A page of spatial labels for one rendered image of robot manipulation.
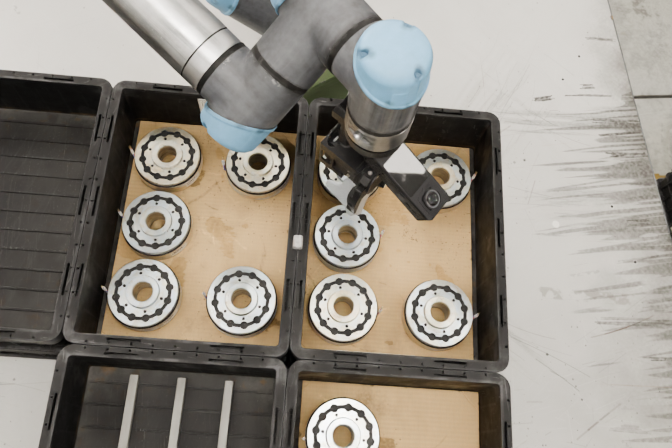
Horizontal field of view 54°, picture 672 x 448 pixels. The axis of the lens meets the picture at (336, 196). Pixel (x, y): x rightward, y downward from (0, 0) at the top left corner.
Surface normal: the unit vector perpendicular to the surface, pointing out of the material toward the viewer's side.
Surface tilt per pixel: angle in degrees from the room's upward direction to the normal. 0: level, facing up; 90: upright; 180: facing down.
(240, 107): 44
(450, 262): 0
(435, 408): 0
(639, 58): 0
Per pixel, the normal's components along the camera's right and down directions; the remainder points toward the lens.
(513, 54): 0.07, -0.36
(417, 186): 0.45, -0.04
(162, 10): 0.06, -0.01
